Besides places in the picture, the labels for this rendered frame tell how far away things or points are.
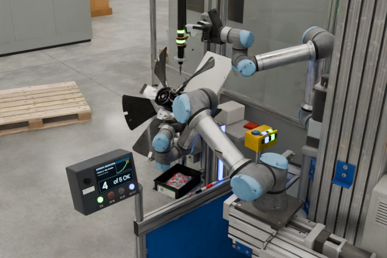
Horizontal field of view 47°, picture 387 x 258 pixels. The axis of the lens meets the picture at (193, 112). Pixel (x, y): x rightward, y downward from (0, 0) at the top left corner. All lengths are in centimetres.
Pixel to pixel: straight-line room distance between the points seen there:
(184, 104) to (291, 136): 125
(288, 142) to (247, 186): 128
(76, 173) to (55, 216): 194
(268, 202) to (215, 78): 109
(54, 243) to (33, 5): 510
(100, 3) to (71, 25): 259
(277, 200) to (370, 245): 40
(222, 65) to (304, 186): 102
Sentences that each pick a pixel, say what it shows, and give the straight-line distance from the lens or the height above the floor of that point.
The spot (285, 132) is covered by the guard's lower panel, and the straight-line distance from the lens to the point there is 297.
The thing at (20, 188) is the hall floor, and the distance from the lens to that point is 413.
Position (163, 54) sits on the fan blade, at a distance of 273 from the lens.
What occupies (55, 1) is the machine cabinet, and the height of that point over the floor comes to 79.
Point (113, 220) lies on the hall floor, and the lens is 359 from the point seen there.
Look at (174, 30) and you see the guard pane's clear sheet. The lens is 363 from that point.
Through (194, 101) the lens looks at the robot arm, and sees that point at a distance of 186.
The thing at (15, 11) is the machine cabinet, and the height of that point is 71.
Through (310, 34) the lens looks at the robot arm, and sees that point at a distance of 222.
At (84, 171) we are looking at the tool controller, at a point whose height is 125.
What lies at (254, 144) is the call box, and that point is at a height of 102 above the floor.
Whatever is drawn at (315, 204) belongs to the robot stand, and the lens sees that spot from 203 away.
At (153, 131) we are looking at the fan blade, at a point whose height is 105.
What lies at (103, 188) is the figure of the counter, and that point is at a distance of 186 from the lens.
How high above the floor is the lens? 218
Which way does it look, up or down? 24 degrees down
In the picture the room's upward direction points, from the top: 1 degrees clockwise
